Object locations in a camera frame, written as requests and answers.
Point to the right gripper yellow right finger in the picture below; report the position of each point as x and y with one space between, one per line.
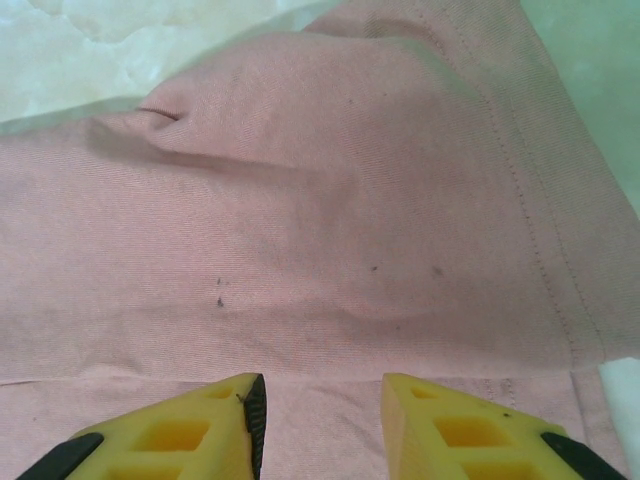
450 440

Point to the pink t-shirt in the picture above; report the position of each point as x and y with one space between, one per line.
300 200

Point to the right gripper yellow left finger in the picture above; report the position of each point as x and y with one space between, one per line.
190 440

